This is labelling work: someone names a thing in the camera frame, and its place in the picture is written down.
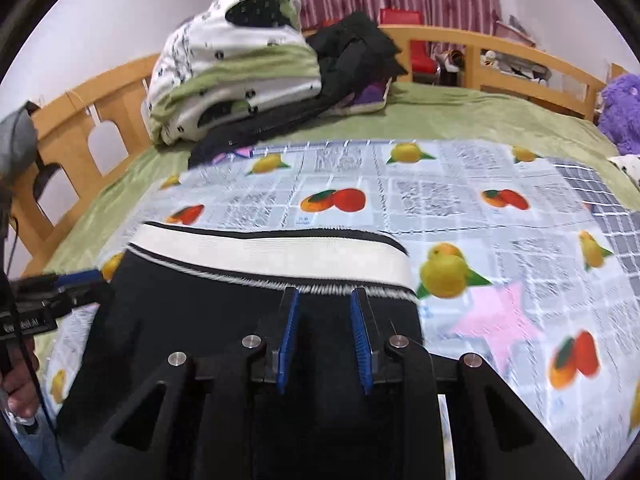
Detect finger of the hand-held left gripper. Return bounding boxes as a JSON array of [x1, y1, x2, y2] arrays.
[[50, 280, 115, 318], [15, 269, 103, 293]]

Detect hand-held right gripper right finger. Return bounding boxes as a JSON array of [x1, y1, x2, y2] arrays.
[[350, 287, 586, 480]]

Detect grey checked cloth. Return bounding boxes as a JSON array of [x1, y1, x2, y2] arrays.
[[547, 157, 640, 261]]

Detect purple cloth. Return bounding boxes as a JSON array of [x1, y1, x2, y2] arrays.
[[345, 77, 393, 113]]

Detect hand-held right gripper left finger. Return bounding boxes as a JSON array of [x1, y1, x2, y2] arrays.
[[65, 287, 301, 480]]

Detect white floral folded quilt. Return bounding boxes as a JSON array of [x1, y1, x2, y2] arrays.
[[142, 0, 323, 147]]

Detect person's left hand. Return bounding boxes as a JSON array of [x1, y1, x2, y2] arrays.
[[0, 335, 41, 423]]

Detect white floral pillow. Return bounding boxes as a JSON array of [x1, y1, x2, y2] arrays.
[[607, 154, 640, 186]]

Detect black pants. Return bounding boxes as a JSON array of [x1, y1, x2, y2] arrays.
[[55, 220, 426, 480]]

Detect black jacket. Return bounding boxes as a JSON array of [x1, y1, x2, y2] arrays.
[[187, 10, 403, 168]]

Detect person's blue jeans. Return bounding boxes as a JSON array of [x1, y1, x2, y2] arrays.
[[12, 420, 63, 480]]

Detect purple plush toy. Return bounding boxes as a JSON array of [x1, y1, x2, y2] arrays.
[[597, 72, 640, 156]]

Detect fruit-printed plastic sheet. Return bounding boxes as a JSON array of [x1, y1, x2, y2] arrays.
[[35, 137, 640, 480]]

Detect red chair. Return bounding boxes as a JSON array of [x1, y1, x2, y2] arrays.
[[379, 7, 437, 75]]

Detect wooden bed frame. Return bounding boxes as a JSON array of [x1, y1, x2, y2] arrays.
[[0, 24, 631, 281]]

